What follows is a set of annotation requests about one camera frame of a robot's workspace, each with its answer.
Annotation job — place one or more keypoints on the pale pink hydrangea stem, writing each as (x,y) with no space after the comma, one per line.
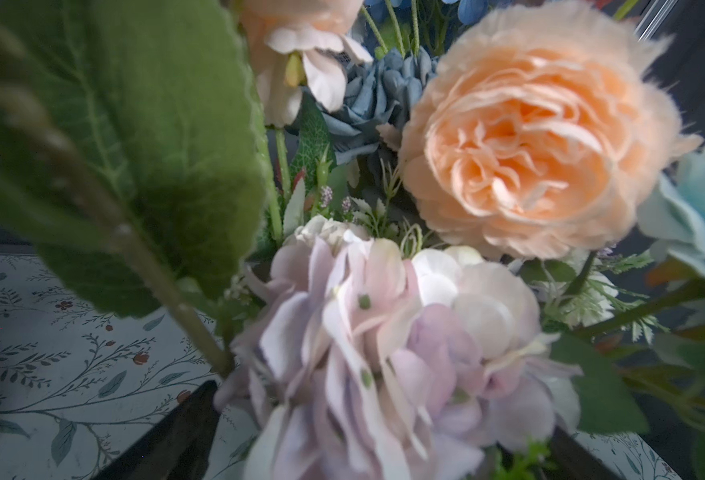
(367,364)

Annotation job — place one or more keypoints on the peach flower stem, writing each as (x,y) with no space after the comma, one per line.
(539,133)

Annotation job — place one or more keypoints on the orange sunflower stem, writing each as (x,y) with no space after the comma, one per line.
(132,152)

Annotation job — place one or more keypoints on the blue hydrangea flower stem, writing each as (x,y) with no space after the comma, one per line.
(406,25)

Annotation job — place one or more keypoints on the light teal carnation stem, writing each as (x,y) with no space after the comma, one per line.
(674,217)

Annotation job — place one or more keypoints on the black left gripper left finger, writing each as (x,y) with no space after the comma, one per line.
(176,448)

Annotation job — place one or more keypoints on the floral patterned table mat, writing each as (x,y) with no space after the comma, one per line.
(77,387)

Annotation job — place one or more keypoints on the dusty blue rose bunch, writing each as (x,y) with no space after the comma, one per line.
(382,92)

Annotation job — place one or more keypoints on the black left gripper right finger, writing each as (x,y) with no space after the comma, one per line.
(573,462)

